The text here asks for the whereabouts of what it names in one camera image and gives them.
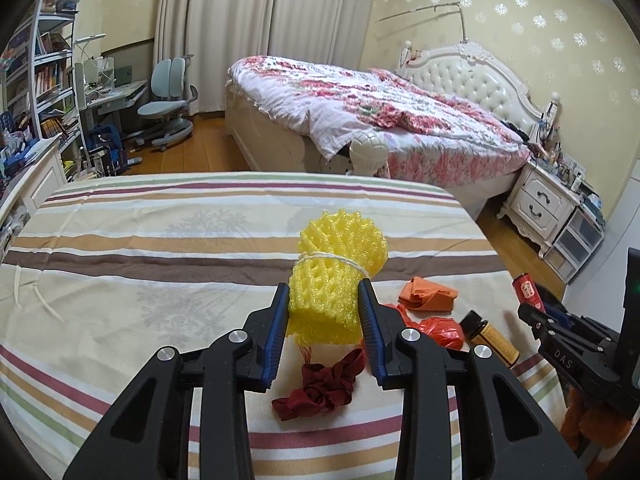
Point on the thin metal pole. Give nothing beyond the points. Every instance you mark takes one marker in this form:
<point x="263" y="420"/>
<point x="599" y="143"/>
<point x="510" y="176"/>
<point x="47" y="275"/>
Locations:
<point x="425" y="9"/>

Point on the grey study desk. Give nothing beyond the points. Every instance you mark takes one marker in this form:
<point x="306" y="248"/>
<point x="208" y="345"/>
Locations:
<point x="112" y="97"/>

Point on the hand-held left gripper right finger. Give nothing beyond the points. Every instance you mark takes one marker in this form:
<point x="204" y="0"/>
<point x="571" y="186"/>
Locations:
<point x="371" y="330"/>

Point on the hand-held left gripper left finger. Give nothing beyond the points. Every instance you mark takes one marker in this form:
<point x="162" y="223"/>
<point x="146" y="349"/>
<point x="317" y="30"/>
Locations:
<point x="277" y="330"/>

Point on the white nightstand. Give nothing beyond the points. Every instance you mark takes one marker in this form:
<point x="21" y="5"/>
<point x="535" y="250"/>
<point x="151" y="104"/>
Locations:
<point x="540" y="205"/>

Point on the dark red cloth scrap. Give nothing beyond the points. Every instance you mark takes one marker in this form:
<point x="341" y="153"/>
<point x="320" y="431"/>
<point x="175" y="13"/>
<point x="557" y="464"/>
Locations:
<point x="325" y="385"/>

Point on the blue bag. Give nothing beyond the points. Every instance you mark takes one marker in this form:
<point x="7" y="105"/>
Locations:
<point x="105" y="145"/>

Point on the white wardrobe door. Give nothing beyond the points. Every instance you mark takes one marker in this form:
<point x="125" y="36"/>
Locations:
<point x="620" y="200"/>

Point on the red labelled dark bottle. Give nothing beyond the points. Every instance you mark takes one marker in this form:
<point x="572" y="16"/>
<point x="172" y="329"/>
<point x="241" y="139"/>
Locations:
<point x="527" y="290"/>

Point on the nightstand clutter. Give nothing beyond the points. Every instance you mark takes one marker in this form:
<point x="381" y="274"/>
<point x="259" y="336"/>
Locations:
<point x="562" y="165"/>

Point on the orange-red plastic bag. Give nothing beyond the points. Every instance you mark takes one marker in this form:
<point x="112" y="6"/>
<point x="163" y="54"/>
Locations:
<point x="440" y="332"/>

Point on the striped tablecloth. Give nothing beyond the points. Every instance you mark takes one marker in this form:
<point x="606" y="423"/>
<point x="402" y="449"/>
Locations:
<point x="150" y="270"/>

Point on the plastic drawer unit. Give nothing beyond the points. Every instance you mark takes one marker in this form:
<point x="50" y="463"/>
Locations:
<point x="575" y="240"/>

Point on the yellow foam fruit net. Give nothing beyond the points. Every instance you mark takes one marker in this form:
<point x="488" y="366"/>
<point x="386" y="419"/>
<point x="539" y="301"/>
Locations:
<point x="340" y="260"/>

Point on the white bed with tufted headboard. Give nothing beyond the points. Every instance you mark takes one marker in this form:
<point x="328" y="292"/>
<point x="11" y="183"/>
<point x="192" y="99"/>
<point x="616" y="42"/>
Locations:
<point x="480" y="75"/>

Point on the white low cabinet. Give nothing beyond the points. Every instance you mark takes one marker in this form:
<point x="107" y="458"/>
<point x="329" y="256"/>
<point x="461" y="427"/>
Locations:
<point x="30" y="180"/>

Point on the amber labelled dark bottle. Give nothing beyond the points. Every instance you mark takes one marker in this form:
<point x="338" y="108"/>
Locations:
<point x="492" y="340"/>

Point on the cream curtain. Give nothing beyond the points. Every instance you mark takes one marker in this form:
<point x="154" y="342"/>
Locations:
<point x="215" y="35"/>
<point x="320" y="15"/>

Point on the small folded orange bag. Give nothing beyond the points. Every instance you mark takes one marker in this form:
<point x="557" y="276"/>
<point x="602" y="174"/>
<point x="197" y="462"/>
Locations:
<point x="427" y="294"/>

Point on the floral quilt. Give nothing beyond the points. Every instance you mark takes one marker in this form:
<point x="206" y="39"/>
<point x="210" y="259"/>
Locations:
<point x="340" y="90"/>

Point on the grey desk lamp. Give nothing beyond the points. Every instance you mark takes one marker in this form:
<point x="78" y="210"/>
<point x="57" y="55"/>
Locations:
<point x="90" y="42"/>

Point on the white bookshelf with books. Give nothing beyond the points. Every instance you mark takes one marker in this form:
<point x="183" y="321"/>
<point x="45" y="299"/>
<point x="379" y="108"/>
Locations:
<point x="40" y="70"/>

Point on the pale blue desk chair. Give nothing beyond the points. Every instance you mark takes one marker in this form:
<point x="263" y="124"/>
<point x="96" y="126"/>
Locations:
<point x="167" y="105"/>

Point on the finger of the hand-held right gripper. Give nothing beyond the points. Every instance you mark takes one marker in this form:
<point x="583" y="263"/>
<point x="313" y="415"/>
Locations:
<point x="560" y="312"/>
<point x="575" y="355"/>

